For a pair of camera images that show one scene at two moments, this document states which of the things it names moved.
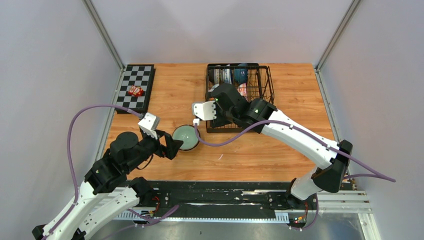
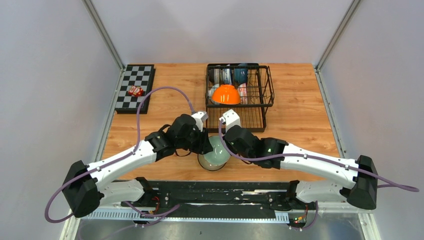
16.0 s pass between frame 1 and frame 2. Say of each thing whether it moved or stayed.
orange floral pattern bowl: stayed
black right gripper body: moved
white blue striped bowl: stayed
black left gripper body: moved
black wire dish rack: stayed
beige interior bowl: stayed
